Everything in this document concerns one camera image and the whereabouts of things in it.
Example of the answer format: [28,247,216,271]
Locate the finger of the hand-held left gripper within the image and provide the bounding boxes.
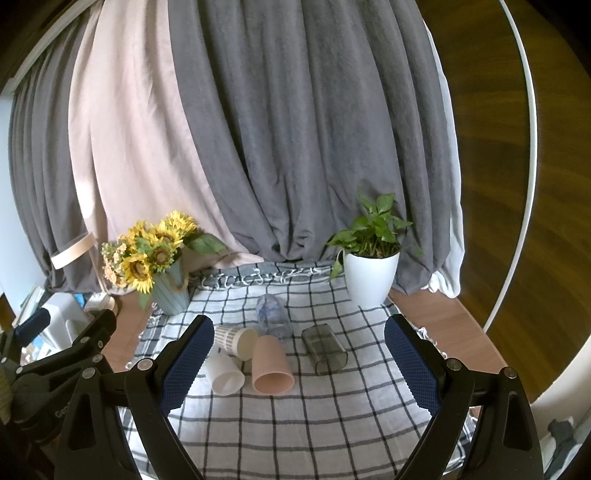
[14,308,119,386]
[0,308,51,363]

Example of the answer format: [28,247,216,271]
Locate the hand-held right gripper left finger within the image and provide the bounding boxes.
[54,315,216,480]

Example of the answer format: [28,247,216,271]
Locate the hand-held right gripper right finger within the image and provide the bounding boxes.
[385,314,546,480]

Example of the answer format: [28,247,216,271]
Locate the white plastic cup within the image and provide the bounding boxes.
[203,353,246,396]

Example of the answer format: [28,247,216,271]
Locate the striped paper cup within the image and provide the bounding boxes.
[213,324,259,362]

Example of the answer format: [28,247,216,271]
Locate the pink plastic cup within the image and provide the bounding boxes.
[251,335,295,396]

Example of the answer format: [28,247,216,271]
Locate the dark transparent square cup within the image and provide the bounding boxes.
[301,324,348,376]

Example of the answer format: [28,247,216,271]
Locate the clear plastic cup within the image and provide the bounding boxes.
[255,294,293,338]

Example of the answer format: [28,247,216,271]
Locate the white plastic appliance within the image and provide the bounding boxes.
[39,292,89,352]

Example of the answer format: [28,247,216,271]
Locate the blue-green ribbed vase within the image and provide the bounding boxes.
[151,256,191,316]

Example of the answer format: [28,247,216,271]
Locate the light wooden chair back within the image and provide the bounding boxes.
[50,233,96,270]

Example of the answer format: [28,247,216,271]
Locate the sunflower bouquet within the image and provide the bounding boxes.
[100,210,228,311]

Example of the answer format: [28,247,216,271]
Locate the potted green plant white pot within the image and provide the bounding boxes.
[326,192,424,309]

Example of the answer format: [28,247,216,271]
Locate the checked tablecloth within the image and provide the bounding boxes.
[121,261,477,480]

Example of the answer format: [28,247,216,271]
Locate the grey curtain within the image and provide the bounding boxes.
[8,25,103,295]
[168,0,457,297]

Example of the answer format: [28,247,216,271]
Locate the white sheer curtain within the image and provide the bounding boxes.
[426,41,465,297]

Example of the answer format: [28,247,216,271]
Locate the small grey object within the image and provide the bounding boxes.
[547,416,576,459]

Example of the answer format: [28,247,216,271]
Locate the pink curtain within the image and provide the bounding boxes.
[67,0,265,296]

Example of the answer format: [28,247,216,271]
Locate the white edge strip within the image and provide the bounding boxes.
[482,0,540,336]

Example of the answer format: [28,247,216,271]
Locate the white curtain rail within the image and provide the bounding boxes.
[6,0,100,91]

